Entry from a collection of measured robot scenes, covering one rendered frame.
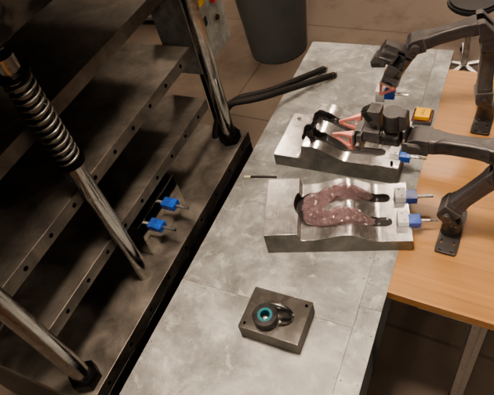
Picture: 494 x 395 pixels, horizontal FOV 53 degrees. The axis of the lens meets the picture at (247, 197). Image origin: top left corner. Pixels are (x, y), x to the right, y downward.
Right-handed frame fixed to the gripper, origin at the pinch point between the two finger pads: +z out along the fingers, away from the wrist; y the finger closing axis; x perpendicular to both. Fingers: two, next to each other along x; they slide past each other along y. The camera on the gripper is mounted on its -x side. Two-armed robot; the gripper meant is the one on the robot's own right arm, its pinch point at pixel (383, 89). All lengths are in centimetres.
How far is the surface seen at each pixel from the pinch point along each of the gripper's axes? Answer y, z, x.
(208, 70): 27, 8, -65
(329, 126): 23.0, 9.2, -12.8
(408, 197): 47, -2, 21
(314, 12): -210, 135, -51
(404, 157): 31.5, -3.0, 15.7
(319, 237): 73, 8, -1
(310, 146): 36.4, 10.1, -16.5
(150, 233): 88, 36, -56
